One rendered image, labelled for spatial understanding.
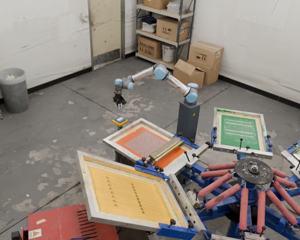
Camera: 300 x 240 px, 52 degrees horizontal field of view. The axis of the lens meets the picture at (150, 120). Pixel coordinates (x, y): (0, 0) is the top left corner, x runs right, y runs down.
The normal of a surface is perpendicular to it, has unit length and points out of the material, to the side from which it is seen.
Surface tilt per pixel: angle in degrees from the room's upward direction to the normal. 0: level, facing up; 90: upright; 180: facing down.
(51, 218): 0
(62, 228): 0
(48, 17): 90
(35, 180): 0
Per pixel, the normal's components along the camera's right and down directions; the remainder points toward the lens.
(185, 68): -0.59, -0.34
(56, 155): 0.04, -0.83
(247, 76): -0.66, 0.39
